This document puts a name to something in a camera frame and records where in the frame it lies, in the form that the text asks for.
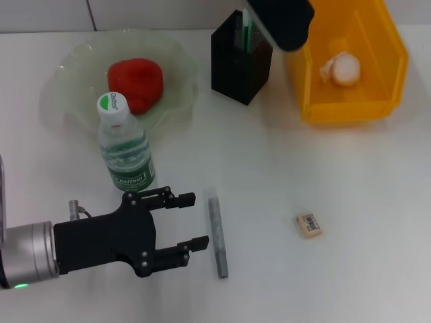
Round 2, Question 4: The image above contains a white paper ball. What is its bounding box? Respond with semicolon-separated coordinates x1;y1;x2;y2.
319;50;363;87

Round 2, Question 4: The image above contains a mint green utility knife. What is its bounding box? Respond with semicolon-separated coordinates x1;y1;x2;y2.
241;9;255;54

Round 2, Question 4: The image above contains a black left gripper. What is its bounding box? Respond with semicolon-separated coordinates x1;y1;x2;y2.
53;186;210;279

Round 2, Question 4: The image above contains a clear water bottle green label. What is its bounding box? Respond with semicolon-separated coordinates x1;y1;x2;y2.
96;91;158;193

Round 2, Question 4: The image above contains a black mesh pen holder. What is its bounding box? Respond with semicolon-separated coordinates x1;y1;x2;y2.
211;9;274;107

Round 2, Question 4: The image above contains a pale green glass fruit plate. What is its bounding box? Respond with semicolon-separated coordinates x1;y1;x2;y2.
53;28;199;132

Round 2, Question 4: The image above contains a red-orange fruit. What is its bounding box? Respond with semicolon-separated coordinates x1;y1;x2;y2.
107;58;165;115

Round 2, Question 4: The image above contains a grey pencil lead tube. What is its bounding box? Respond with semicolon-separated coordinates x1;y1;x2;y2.
203;188;230;279

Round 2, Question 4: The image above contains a beige eraser with barcode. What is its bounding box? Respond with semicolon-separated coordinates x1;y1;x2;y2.
291;211;325;240

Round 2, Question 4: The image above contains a grey left arm cable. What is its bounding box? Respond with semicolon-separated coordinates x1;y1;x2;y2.
68;199;94;221

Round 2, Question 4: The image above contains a yellow plastic bin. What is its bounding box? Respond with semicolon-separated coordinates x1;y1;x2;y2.
282;0;410;124

